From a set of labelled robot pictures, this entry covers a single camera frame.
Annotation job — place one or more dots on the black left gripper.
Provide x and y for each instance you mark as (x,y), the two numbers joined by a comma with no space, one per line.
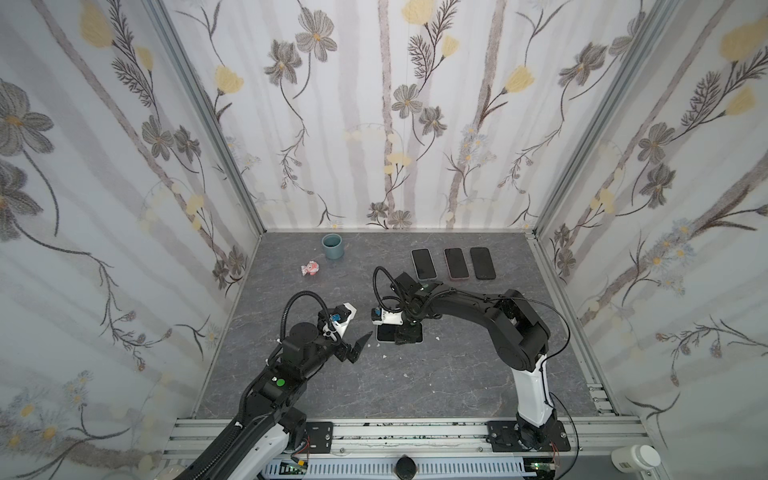
(342,350)

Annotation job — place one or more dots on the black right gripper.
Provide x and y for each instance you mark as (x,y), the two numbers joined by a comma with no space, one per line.
(399,330)

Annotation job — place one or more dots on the clear teal phone case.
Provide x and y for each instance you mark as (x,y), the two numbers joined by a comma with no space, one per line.
(399,334)

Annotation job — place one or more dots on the light blue phone case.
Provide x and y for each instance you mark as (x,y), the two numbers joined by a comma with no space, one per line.
(423,264)

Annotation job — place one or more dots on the purple-edged smartphone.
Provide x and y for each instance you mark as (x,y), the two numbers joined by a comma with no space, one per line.
(456,263)

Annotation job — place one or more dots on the black phone case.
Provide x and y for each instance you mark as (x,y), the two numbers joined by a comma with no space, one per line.
(483,264)

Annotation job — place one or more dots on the blue-edged smartphone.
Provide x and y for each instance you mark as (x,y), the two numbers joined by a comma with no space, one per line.
(386,333)

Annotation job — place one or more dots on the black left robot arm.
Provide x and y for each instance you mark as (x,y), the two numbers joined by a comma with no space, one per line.
(267,422)

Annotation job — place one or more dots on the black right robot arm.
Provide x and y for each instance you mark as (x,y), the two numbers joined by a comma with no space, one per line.
(517,332)

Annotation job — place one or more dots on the pink pig figurine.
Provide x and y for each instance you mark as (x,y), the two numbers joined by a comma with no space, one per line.
(311,268)

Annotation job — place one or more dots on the teal ceramic cup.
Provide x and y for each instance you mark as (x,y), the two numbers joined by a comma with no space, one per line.
(333,246)

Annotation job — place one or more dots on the white cylinder device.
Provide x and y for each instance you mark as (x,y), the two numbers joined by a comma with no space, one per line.
(636,458)

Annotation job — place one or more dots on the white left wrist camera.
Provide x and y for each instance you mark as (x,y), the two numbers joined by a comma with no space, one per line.
(336,322)

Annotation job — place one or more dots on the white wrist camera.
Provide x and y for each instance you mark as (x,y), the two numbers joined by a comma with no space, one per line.
(381,316)
(336,322)

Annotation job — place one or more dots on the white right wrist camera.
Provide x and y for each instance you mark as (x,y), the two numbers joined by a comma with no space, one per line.
(381,316)

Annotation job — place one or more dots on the black knob on rail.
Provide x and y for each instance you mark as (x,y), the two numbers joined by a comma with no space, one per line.
(405,468)

